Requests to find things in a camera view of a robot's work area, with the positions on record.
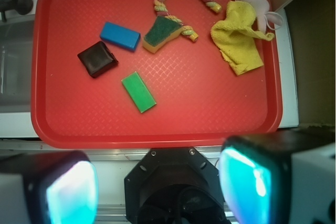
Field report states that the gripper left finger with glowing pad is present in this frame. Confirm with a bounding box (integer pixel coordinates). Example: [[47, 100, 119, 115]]
[[1, 151, 99, 223]]

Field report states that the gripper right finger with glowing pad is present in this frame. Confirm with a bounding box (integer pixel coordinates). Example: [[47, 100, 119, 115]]
[[218, 130, 335, 223]]

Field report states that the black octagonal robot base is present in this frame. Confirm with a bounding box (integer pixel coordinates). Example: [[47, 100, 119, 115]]
[[124, 147, 230, 223]]

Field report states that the green rectangular block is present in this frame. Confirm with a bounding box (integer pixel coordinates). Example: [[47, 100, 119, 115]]
[[121, 71, 156, 113]]

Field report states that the blue rectangular block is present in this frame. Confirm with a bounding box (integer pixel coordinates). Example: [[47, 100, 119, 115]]
[[100, 22, 141, 52]]

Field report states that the dark brown leather pouch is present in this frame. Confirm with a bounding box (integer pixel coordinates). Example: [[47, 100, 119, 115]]
[[77, 41, 119, 78]]

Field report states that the yellow microfibre cloth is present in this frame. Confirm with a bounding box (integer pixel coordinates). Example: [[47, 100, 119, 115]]
[[211, 1, 275, 76]]

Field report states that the green and yellow sponge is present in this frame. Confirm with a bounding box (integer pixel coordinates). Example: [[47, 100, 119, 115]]
[[142, 16, 182, 54]]

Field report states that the pink plush toy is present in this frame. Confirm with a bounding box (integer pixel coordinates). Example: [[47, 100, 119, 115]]
[[236, 0, 283, 34]]

